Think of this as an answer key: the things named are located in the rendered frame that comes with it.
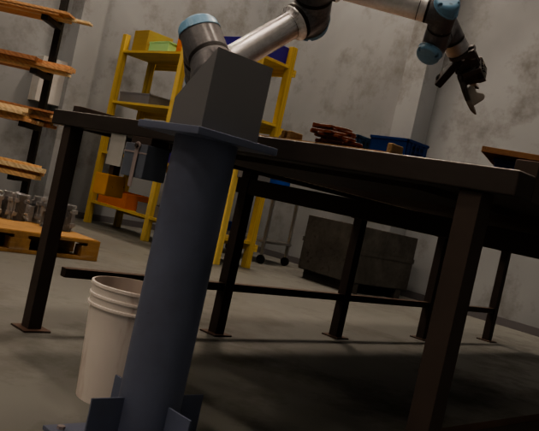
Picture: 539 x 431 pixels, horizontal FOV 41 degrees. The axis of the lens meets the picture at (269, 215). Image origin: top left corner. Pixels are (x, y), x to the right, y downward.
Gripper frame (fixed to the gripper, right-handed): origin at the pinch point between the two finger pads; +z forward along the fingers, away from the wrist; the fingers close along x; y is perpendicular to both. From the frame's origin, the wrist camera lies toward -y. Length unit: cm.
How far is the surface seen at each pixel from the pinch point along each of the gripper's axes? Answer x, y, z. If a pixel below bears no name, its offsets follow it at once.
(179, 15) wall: 608, -488, 113
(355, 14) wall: 645, -282, 222
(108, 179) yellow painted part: -33, -123, -36
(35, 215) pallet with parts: 139, -394, 66
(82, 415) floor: -118, -107, -11
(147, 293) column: -103, -66, -38
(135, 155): -32, -106, -41
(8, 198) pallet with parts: 132, -395, 41
